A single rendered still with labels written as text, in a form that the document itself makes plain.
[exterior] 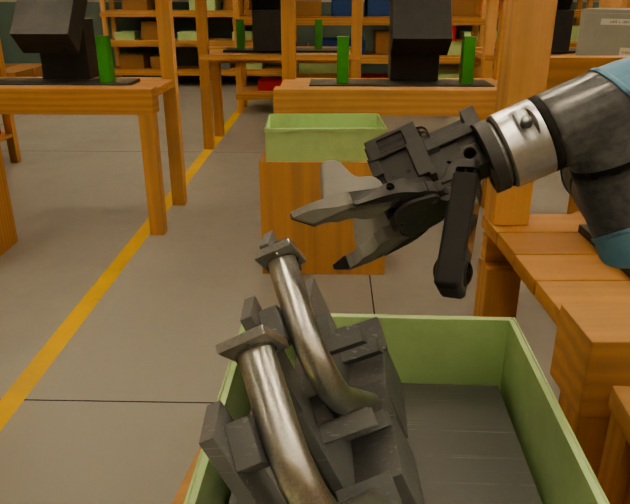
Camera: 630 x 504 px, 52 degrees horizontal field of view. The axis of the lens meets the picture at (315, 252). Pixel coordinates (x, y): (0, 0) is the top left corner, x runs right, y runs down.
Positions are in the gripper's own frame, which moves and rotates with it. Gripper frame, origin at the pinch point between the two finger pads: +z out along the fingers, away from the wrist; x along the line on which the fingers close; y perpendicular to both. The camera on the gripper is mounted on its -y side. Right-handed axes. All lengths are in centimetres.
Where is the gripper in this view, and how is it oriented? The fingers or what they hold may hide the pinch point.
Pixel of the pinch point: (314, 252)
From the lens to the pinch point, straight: 64.3
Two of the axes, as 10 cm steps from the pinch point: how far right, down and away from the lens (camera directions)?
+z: -9.1, 3.8, 1.5
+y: -2.9, -8.6, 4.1
